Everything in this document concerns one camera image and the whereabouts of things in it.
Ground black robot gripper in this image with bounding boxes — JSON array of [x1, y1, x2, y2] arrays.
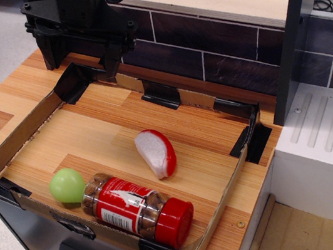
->
[[20, 0, 138, 82]]

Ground red-lidded spice bottle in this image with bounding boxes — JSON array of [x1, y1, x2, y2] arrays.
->
[[81, 173, 194, 249]]

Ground cardboard fence with black tape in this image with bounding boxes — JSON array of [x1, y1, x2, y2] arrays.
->
[[0, 64, 277, 250]]

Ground red and white apple slice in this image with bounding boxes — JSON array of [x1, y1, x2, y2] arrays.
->
[[134, 129, 177, 179]]

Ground green plastic pear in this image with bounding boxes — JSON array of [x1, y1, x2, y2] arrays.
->
[[49, 168, 86, 204]]

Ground dark brick backsplash panel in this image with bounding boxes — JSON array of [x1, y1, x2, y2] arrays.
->
[[116, 6, 333, 96]]

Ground white toy sink drainboard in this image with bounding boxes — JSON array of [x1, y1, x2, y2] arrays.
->
[[271, 83, 333, 220]]

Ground dark grey vertical post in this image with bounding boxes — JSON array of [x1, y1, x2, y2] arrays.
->
[[274, 0, 314, 126]]

